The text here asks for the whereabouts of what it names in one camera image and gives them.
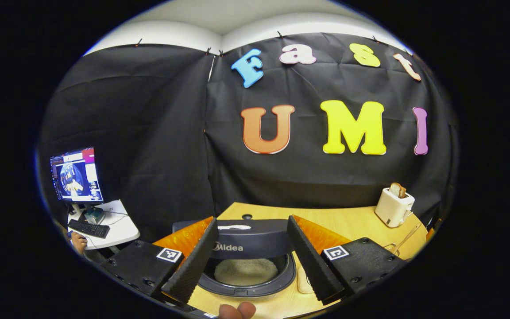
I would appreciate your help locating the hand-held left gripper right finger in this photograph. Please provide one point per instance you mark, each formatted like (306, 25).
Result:
(310, 266)

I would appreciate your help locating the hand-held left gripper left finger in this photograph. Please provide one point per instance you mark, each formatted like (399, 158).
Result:
(193, 266)

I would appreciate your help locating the pile of white rice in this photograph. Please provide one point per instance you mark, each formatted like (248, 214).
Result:
(246, 271)

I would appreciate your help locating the dark grey rice cooker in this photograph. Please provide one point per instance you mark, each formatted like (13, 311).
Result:
(255, 237)

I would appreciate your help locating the wooden spoon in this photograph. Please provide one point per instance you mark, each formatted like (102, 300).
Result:
(409, 235)

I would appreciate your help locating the white side table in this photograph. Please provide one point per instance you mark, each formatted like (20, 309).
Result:
(122, 228)

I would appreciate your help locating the white toaster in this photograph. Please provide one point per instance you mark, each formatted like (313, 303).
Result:
(392, 208)

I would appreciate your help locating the small teal desk object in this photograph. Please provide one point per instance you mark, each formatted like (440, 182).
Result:
(94, 215)

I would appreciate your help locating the black keyboard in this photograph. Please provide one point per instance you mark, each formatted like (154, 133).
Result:
(89, 228)

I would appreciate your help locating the toasted bread slice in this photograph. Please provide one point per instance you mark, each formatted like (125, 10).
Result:
(397, 189)

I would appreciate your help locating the black backdrop cloth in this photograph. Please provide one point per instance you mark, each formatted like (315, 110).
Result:
(157, 133)

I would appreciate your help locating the computer monitor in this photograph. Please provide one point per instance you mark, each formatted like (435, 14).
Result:
(75, 175)

